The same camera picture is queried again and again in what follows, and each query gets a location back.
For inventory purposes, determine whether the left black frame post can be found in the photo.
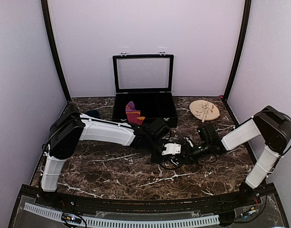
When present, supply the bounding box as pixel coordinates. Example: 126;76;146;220
41;0;71;103

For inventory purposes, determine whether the black front rail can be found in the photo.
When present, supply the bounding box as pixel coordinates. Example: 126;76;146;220
38;190;254;213

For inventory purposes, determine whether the right black frame post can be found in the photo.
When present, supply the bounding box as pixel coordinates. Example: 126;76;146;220
223;0;252;101

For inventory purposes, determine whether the black frame post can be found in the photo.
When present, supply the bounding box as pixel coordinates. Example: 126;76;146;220
41;0;71;103
223;0;252;101

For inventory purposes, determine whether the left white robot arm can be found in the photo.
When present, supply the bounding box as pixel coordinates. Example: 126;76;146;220
40;107;182;207

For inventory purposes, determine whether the dark blue cup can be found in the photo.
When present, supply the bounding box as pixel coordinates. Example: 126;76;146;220
85;109;101;119

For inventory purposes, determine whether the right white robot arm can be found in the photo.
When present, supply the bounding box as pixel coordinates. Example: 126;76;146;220
184;106;291;206

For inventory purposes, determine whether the white slotted cable duct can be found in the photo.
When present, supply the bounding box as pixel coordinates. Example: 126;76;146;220
24;202;220;228

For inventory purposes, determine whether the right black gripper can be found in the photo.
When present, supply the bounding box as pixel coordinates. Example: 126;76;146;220
173;140;211;164

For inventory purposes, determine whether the maroon orange purple sock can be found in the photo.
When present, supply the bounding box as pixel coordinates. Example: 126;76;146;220
125;101;145;125

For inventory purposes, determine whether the black storage box with lid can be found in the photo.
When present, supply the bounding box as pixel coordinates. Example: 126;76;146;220
112;53;178;128

